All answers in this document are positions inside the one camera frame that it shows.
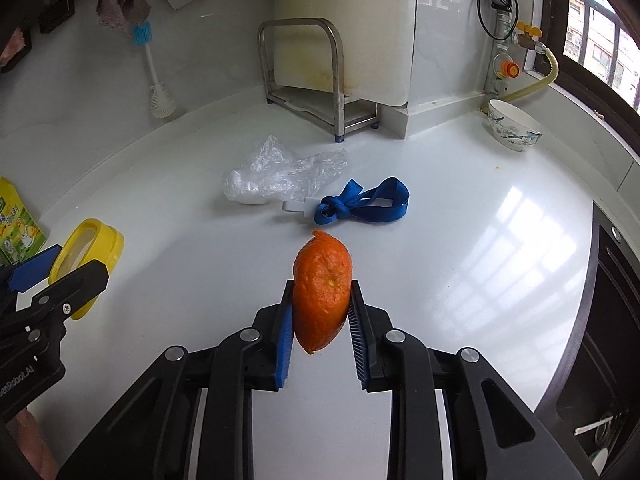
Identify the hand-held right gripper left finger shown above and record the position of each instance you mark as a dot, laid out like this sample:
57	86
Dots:
285	350

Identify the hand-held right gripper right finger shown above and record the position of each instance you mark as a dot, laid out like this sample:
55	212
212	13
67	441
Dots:
359	345

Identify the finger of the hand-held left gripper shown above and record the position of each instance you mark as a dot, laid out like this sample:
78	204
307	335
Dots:
35	267
75	285

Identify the yellow plastic lid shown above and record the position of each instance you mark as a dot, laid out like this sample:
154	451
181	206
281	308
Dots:
107	245

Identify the orange peel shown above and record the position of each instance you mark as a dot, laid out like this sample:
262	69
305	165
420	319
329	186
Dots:
320	290

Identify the person's left hand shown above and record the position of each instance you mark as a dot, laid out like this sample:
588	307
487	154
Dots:
35	450

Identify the green printed box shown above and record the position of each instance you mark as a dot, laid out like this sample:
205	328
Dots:
20	230

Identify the small white plastic piece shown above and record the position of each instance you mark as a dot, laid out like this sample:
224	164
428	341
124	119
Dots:
295	205

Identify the crumpled clear plastic bag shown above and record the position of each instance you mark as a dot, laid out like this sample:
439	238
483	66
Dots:
280	175

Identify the white bottle brush blue bristles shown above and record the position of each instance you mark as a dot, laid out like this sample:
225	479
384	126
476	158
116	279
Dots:
150	67

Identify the black sink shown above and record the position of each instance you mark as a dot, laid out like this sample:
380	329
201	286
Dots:
610	335

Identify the white patterned bowl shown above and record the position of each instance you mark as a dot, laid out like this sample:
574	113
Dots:
505	132

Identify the metal rack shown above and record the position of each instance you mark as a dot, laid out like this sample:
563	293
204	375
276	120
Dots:
339	85

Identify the white cutting board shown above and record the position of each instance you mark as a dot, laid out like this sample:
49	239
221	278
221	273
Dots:
375	35

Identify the orange cap fitting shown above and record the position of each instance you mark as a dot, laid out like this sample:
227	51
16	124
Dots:
510	70

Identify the grey gas pipe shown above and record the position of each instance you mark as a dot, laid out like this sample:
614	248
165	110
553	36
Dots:
502	25

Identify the yellow gas valve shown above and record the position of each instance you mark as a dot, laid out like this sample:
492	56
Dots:
527	35

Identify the window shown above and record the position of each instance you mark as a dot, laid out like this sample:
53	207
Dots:
600	35

